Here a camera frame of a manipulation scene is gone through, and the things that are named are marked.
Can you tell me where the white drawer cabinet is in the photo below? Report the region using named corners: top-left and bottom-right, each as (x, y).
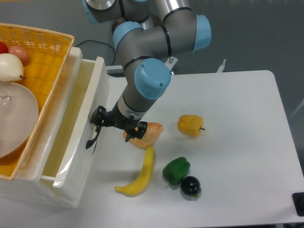
top-left (0, 47), bottom-right (84, 209)

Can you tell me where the pink peach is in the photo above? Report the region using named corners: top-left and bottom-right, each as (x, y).
top-left (8, 46), bottom-right (30, 66)

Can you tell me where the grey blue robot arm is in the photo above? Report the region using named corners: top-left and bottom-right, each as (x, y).
top-left (83, 0), bottom-right (212, 139)

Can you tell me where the metal table bracket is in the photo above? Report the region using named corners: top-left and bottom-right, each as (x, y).
top-left (164, 56), bottom-right (178, 75)
top-left (216, 59), bottom-right (226, 73)

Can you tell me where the toasted bread slice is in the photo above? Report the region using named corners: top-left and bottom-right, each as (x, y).
top-left (128, 122), bottom-right (163, 150)

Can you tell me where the yellow banana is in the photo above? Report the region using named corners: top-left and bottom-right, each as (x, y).
top-left (114, 146), bottom-right (155, 197)

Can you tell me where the white pear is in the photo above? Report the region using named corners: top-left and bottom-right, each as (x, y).
top-left (0, 53), bottom-right (26, 82)

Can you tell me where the yellow woven basket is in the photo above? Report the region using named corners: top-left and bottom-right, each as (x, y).
top-left (0, 23), bottom-right (74, 181)

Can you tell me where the yellow bell pepper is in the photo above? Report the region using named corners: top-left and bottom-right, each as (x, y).
top-left (177, 114), bottom-right (205, 137)

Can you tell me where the black cable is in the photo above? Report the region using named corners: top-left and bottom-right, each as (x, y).
top-left (75, 39), bottom-right (116, 66)

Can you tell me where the green bell pepper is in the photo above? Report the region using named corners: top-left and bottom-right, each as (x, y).
top-left (162, 157), bottom-right (190, 186)

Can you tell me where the black corner device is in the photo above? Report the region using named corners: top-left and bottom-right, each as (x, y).
top-left (292, 192), bottom-right (304, 217)

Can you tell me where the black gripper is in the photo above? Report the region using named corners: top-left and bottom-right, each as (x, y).
top-left (90, 104), bottom-right (148, 142)

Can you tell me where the right metal table bracket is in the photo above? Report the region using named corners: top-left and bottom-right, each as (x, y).
top-left (216, 59), bottom-right (226, 73)

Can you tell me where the middle metal table bracket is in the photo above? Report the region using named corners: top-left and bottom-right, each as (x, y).
top-left (164, 56), bottom-right (178, 75)

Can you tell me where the beige plate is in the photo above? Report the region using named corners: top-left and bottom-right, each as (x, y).
top-left (0, 82), bottom-right (39, 157)

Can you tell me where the dark purple eggplant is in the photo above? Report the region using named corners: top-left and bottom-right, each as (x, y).
top-left (180, 176), bottom-right (202, 198)

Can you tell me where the red tomato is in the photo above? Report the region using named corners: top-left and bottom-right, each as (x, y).
top-left (0, 42), bottom-right (9, 54)

